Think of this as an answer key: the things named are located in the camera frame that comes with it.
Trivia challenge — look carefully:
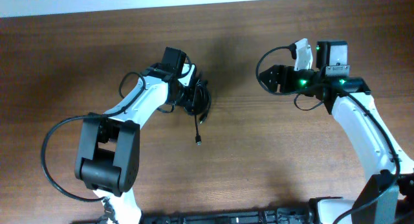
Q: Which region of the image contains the black USB cable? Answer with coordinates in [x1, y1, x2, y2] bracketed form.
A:
[184, 80, 213, 146]

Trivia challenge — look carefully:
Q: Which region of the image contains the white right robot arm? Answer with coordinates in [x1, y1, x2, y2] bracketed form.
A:
[255, 38, 413, 223]

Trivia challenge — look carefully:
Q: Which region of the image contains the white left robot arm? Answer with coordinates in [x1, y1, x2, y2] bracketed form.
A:
[74, 47, 210, 223]

